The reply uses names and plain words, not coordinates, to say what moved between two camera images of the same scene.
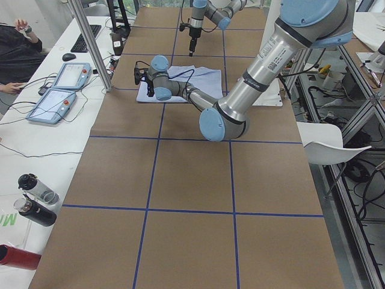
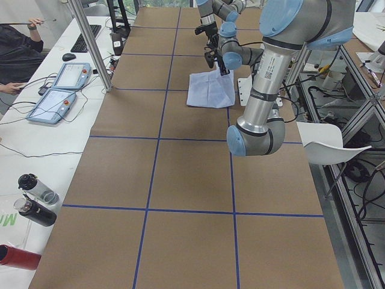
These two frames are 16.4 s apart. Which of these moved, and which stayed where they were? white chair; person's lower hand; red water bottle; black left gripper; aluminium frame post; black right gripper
Moved: black right gripper; black left gripper
Stayed: red water bottle; aluminium frame post; white chair; person's lower hand
